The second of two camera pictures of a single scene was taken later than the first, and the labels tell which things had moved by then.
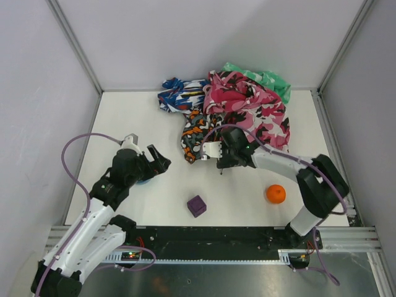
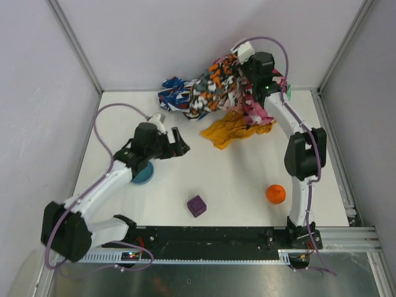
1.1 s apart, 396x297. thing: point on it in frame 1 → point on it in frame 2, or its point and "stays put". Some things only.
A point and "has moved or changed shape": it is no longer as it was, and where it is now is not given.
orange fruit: [276, 193] stays put
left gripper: [150, 163] → [169, 147]
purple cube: [196, 206] stays put
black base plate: [205, 240] stays put
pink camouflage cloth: [258, 111] has moved or changed shape
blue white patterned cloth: [182, 96] stays put
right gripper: [225, 153] → [246, 72]
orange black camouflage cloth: [197, 125] → [207, 91]
